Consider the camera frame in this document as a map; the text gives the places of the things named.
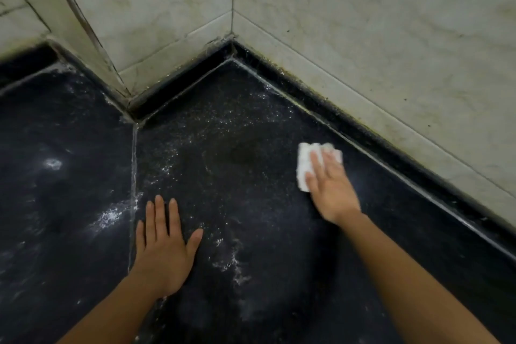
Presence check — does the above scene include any person's left hand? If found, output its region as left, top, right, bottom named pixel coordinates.
left=130, top=195, right=205, bottom=299

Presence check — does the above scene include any person's right hand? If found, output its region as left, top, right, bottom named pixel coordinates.
left=304, top=148, right=362, bottom=228

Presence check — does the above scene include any white cleaning cloth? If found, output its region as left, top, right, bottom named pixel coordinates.
left=296, top=142, right=343, bottom=194

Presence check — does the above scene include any person's left forearm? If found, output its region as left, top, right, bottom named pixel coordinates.
left=56, top=271, right=166, bottom=344

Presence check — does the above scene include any person's right forearm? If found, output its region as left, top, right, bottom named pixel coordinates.
left=337, top=211, right=501, bottom=344

